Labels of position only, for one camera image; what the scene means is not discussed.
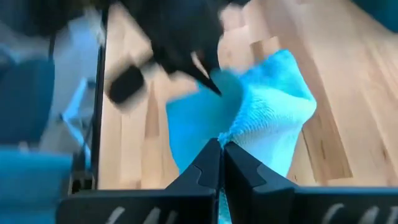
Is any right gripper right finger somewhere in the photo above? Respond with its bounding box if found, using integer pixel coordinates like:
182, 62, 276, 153
223, 141, 300, 190

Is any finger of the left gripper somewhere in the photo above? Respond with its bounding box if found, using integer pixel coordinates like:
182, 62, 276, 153
161, 51, 218, 94
200, 46, 225, 96

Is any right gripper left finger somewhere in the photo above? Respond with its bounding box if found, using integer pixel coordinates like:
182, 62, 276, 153
165, 138, 223, 190

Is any blue microfiber towel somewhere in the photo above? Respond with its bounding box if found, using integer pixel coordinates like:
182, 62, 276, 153
165, 49, 318, 224

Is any blue background furniture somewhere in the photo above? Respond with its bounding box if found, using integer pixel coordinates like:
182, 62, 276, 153
0, 58, 74, 224

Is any teal plastic bin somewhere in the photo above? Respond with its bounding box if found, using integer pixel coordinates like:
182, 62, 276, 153
350, 0, 398, 34

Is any black aluminium table frame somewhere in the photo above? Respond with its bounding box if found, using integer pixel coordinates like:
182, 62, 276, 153
68, 9, 109, 194

